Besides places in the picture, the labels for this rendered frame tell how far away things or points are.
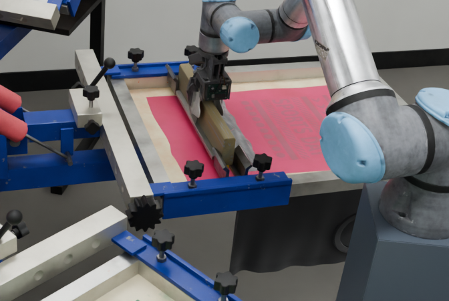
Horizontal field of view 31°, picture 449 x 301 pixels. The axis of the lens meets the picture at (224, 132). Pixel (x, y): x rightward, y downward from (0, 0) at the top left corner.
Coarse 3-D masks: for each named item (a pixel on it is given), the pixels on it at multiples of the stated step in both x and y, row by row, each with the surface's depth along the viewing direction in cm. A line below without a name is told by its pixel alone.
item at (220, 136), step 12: (180, 72) 212; (192, 72) 209; (180, 84) 213; (204, 108) 195; (216, 108) 195; (204, 120) 196; (216, 120) 190; (204, 132) 196; (216, 132) 188; (228, 132) 186; (216, 144) 188; (228, 144) 184; (228, 156) 186
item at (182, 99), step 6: (180, 96) 211; (180, 102) 210; (186, 102) 209; (186, 108) 206; (192, 120) 201; (198, 126) 199; (198, 132) 197; (204, 138) 194; (204, 144) 193; (210, 144) 192; (210, 150) 190; (210, 156) 189
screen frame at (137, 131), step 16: (272, 64) 234; (288, 64) 235; (304, 64) 237; (320, 64) 238; (112, 80) 216; (128, 80) 218; (144, 80) 220; (160, 80) 221; (240, 80) 230; (256, 80) 232; (128, 96) 209; (128, 112) 202; (128, 128) 198; (144, 128) 196; (144, 144) 190; (144, 160) 185; (160, 176) 180; (288, 176) 185; (304, 176) 186; (320, 176) 187; (336, 176) 187; (304, 192) 185; (320, 192) 187
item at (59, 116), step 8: (24, 112) 187; (32, 112) 188; (40, 112) 188; (48, 112) 188; (56, 112) 189; (64, 112) 189; (24, 120) 185; (32, 120) 185; (40, 120) 185; (48, 120) 185; (56, 120) 186; (64, 120) 186; (72, 120) 186; (32, 128) 184; (40, 128) 184; (48, 128) 185; (56, 128) 186; (80, 128) 188; (32, 136) 185; (40, 136) 186; (48, 136) 186; (56, 136) 187; (80, 136) 189; (88, 136) 190; (96, 136) 191
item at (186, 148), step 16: (176, 144) 198; (192, 144) 199; (256, 144) 202; (176, 160) 192; (192, 160) 193; (208, 160) 194; (272, 160) 197; (304, 160) 198; (320, 160) 199; (208, 176) 188
